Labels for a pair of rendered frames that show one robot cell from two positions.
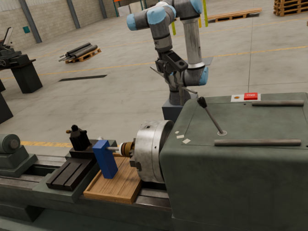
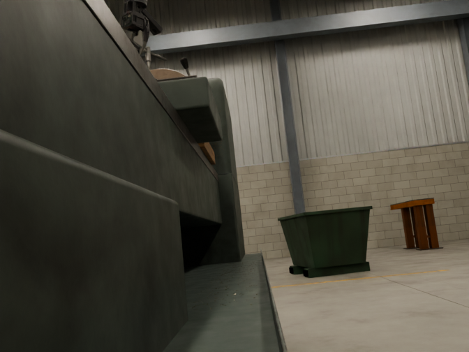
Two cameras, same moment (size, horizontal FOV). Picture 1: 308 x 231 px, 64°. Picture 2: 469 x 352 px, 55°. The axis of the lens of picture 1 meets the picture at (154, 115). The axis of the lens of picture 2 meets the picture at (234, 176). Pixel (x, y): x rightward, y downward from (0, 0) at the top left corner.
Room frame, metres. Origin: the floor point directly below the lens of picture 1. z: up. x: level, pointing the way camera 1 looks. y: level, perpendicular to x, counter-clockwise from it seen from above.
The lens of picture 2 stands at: (1.46, 1.54, 0.63)
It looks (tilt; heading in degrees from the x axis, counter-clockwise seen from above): 8 degrees up; 246
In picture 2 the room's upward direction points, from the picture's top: 6 degrees counter-clockwise
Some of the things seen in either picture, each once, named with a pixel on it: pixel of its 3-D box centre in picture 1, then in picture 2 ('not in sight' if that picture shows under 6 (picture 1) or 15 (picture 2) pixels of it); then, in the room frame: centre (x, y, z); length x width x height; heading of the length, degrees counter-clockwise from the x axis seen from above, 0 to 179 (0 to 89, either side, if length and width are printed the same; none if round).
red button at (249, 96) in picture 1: (250, 96); not in sight; (1.04, -0.48, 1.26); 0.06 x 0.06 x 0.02; 64
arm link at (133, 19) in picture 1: (155, 13); not in sight; (1.39, -0.13, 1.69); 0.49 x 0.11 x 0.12; 153
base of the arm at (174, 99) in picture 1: (178, 93); not in sight; (1.53, -0.20, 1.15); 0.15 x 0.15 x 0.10
